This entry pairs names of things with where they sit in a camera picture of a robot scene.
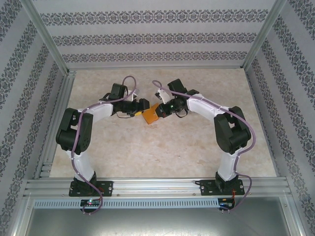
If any left aluminium side rail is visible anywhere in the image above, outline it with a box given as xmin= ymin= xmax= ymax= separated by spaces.
xmin=34 ymin=70 xmax=77 ymax=179

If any aluminium side rail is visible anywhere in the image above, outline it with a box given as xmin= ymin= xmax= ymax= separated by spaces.
xmin=242 ymin=68 xmax=296 ymax=190
xmin=34 ymin=70 xmax=77 ymax=179

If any orange card holder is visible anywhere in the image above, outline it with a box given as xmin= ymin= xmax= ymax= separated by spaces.
xmin=144 ymin=103 xmax=162 ymax=125

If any right aluminium side rail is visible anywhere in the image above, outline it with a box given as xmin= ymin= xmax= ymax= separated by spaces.
xmin=242 ymin=68 xmax=296 ymax=190

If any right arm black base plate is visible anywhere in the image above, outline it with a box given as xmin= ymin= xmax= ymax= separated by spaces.
xmin=195 ymin=179 xmax=246 ymax=197

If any right aluminium frame post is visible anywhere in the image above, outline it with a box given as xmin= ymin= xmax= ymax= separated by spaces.
xmin=242 ymin=0 xmax=297 ymax=72

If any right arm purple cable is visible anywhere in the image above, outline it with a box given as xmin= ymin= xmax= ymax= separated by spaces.
xmin=152 ymin=80 xmax=256 ymax=214

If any aluminium frame post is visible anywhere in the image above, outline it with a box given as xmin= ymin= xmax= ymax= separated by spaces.
xmin=21 ymin=0 xmax=77 ymax=76
xmin=242 ymin=0 xmax=297 ymax=72

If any grey slotted cable duct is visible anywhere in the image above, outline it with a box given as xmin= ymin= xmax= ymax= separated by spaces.
xmin=33 ymin=198 xmax=220 ymax=207

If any grey metal sheet panel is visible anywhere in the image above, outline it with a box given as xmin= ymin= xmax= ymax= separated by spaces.
xmin=14 ymin=195 xmax=306 ymax=236

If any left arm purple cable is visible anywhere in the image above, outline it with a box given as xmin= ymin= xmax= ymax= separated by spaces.
xmin=70 ymin=75 xmax=138 ymax=216

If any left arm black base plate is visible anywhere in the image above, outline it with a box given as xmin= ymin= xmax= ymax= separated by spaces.
xmin=68 ymin=180 xmax=114 ymax=197

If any aluminium mounting rail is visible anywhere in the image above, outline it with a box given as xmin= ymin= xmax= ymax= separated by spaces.
xmin=23 ymin=178 xmax=293 ymax=197

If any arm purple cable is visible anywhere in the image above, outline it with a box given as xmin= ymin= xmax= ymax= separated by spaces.
xmin=70 ymin=75 xmax=138 ymax=216
xmin=152 ymin=80 xmax=256 ymax=214

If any left aluminium frame post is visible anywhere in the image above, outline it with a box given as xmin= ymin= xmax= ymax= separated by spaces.
xmin=21 ymin=0 xmax=77 ymax=76

